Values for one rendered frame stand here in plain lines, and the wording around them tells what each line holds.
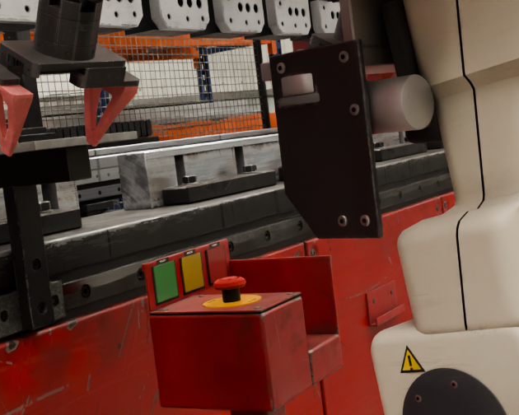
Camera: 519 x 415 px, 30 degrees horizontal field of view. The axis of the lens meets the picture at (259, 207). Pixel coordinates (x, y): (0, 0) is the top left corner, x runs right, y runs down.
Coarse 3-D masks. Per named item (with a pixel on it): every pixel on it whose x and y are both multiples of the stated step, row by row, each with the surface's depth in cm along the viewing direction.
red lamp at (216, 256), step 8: (216, 248) 133; (208, 256) 131; (216, 256) 132; (224, 256) 134; (208, 264) 131; (216, 264) 132; (224, 264) 134; (216, 272) 132; (224, 272) 134; (216, 280) 132
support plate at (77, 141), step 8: (104, 136) 116; (112, 136) 117; (120, 136) 118; (128, 136) 120; (136, 136) 121; (16, 144) 107; (24, 144) 107; (32, 144) 106; (40, 144) 107; (48, 144) 108; (56, 144) 109; (64, 144) 110; (72, 144) 111; (80, 144) 112; (88, 144) 115; (0, 152) 108; (16, 152) 108
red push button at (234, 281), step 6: (234, 276) 120; (216, 282) 118; (222, 282) 118; (228, 282) 117; (234, 282) 117; (240, 282) 118; (216, 288) 118; (222, 288) 118; (228, 288) 117; (234, 288) 118; (222, 294) 119; (228, 294) 118; (234, 294) 118; (240, 294) 119; (222, 300) 119; (228, 300) 118; (234, 300) 118; (240, 300) 119
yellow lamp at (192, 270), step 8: (192, 256) 127; (184, 264) 126; (192, 264) 127; (200, 264) 129; (184, 272) 125; (192, 272) 127; (200, 272) 129; (184, 280) 125; (192, 280) 127; (200, 280) 129; (192, 288) 127
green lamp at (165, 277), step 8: (160, 264) 121; (168, 264) 123; (160, 272) 121; (168, 272) 122; (160, 280) 121; (168, 280) 122; (160, 288) 121; (168, 288) 122; (176, 288) 124; (160, 296) 121; (168, 296) 122
